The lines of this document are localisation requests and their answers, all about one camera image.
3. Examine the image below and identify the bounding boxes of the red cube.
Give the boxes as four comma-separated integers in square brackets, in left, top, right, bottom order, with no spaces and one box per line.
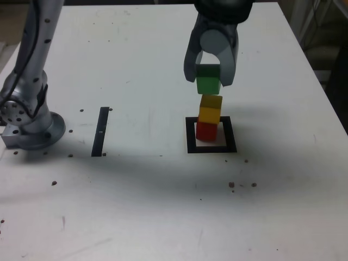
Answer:
[195,121,218,142]

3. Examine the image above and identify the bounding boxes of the white background frame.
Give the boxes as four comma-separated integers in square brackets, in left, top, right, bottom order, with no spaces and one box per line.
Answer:
[285,0,348,52]

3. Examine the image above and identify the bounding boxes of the black tape strip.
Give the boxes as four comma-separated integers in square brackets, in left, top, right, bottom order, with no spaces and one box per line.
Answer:
[91,107,110,158]

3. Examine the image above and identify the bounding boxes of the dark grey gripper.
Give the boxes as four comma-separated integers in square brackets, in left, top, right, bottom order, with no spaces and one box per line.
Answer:
[183,15,240,88]

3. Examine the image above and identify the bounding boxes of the green cube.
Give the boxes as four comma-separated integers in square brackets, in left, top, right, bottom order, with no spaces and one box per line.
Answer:
[195,64,221,95]

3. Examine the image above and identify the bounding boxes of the black tape square outline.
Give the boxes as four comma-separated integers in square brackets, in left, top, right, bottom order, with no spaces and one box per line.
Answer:
[185,116,238,154]

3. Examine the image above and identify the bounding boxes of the yellow cube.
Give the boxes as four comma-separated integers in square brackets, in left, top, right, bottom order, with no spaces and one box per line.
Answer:
[198,94,223,125]

